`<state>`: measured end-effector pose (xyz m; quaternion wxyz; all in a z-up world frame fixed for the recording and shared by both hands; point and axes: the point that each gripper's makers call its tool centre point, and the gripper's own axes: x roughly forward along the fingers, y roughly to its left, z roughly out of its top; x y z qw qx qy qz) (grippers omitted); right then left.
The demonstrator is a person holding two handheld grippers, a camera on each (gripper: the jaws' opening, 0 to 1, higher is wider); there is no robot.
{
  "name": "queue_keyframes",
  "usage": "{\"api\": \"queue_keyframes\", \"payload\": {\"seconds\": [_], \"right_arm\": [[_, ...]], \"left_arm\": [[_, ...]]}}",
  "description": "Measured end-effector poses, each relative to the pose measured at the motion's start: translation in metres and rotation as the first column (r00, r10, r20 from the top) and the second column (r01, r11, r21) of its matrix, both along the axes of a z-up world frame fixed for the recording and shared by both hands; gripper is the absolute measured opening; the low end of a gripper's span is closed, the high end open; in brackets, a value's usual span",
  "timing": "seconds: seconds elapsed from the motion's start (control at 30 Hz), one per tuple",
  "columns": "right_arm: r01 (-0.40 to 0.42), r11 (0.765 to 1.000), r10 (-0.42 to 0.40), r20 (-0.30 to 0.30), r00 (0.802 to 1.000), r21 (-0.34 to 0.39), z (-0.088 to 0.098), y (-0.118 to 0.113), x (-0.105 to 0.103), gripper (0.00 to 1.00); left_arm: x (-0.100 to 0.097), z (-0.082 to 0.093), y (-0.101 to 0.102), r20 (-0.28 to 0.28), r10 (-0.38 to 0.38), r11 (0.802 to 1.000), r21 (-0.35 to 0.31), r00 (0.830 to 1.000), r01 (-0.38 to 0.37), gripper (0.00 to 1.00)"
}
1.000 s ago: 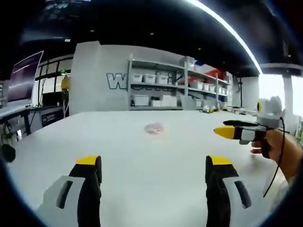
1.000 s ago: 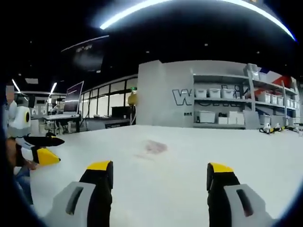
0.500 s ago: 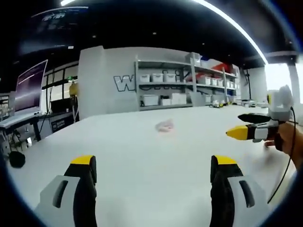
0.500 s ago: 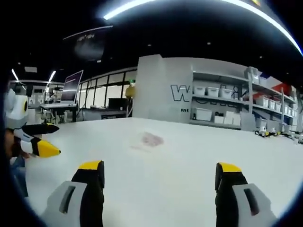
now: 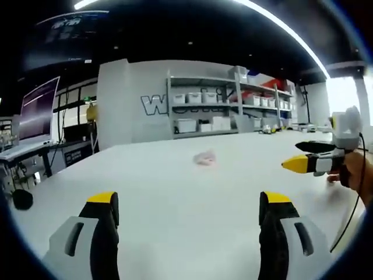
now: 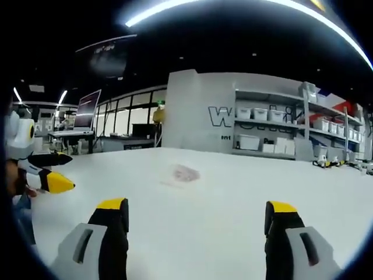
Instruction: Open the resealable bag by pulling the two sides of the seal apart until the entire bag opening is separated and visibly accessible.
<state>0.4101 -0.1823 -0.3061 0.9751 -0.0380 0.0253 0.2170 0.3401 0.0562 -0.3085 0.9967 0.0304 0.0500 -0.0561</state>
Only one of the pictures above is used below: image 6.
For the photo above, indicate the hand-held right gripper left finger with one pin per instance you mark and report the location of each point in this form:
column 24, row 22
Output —
column 110, row 251

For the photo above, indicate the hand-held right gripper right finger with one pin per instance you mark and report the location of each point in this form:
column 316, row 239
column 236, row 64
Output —
column 279, row 253

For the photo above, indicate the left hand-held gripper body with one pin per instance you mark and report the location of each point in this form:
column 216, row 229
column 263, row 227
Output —
column 19, row 131

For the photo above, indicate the clear resealable bag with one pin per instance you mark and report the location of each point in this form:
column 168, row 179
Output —
column 185, row 173

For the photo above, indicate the person's left hand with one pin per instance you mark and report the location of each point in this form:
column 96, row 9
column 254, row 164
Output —
column 16, row 181

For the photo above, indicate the grey standing desk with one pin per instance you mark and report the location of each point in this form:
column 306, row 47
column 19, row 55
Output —
column 70, row 133

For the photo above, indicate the short ceiling light strip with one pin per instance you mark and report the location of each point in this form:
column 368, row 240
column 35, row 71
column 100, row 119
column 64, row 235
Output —
column 63, row 97

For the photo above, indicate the large display monitor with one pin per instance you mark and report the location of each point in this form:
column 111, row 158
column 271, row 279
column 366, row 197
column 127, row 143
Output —
column 87, row 109

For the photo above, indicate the black labelled cabinet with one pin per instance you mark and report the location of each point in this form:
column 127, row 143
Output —
column 137, row 145

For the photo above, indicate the small black monitor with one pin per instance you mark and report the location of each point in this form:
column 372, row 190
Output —
column 144, row 130

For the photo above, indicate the idle yellow-tipped gripper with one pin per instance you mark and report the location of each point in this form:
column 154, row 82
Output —
column 322, row 161

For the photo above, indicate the dark hanging ceiling screen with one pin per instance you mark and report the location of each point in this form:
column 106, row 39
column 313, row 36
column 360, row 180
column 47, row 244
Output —
column 107, row 58

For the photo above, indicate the yellow hanging object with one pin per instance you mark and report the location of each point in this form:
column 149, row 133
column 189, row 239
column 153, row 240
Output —
column 159, row 114

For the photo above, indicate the grey metal shelving unit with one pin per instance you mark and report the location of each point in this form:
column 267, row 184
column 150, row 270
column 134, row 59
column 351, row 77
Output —
column 303, row 116

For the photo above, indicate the rows of white storage bins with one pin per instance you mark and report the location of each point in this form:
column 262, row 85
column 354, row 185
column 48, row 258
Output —
column 259, row 114

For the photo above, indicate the long ceiling light strip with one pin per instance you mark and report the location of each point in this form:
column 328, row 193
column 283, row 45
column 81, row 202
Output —
column 134, row 20

